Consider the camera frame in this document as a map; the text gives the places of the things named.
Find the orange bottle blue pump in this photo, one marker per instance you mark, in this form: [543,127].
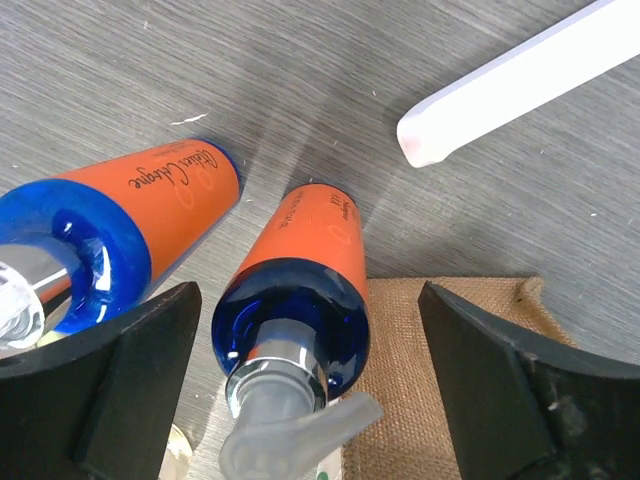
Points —
[82,247]

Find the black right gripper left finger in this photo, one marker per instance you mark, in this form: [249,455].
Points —
[99,404]

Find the white rack base foot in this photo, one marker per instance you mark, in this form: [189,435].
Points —
[583,46]

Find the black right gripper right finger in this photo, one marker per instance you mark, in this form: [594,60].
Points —
[520,405]

